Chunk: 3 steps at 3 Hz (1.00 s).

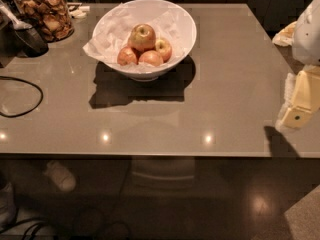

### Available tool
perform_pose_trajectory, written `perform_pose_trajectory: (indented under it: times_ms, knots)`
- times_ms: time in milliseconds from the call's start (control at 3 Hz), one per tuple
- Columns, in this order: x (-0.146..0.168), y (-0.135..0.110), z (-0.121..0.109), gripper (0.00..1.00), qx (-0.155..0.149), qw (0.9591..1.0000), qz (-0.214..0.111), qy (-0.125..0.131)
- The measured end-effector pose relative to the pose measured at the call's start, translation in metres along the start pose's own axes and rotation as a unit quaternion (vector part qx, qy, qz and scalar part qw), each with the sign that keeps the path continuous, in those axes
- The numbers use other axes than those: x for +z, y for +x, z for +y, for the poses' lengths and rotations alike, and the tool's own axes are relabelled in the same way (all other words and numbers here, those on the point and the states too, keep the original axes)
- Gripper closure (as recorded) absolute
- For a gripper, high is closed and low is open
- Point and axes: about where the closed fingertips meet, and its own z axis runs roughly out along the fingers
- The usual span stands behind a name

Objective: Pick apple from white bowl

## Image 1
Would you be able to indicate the front left red apple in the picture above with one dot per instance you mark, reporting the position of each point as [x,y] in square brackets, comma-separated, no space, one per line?
[127,55]

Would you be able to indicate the small white items on table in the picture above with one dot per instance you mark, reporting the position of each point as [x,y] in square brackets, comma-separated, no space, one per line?
[78,11]

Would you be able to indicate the black round appliance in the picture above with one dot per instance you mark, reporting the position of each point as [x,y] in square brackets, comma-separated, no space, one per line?
[33,45]

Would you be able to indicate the right red apple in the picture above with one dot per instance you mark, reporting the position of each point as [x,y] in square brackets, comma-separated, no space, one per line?
[163,46]

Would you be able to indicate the yellow cloth at right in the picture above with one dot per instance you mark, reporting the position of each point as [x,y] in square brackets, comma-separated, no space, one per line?
[284,38]

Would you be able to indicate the silver spoon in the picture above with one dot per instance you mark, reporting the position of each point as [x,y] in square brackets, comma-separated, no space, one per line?
[17,24]

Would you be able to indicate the red apple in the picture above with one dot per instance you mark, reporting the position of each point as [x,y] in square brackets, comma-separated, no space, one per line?
[151,57]
[163,46]
[127,55]

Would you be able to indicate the red-green apple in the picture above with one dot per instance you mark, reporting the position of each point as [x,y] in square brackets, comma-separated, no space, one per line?
[142,37]

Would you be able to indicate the glass jar of dried chips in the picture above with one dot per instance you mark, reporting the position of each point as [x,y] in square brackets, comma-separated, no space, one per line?
[52,16]

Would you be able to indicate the white shoe under table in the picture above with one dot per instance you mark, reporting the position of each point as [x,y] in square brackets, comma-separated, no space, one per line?
[60,176]

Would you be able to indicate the white paper liner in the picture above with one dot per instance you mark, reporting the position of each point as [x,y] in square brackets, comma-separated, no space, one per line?
[113,30]

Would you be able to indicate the white ceramic bowl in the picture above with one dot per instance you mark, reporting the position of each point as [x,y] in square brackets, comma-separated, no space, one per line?
[143,39]

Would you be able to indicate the front middle red apple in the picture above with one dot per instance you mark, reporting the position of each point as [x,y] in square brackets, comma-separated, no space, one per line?
[151,57]

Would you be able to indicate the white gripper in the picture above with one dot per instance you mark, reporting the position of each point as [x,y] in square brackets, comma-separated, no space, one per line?
[308,39]

